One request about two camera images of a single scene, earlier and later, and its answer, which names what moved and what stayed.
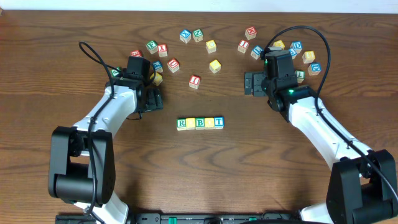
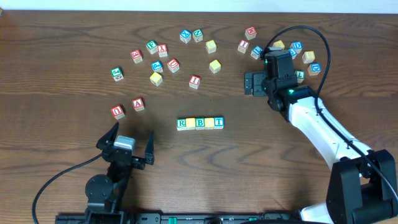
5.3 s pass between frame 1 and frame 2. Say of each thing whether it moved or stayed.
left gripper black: moved
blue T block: stayed
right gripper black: stayed
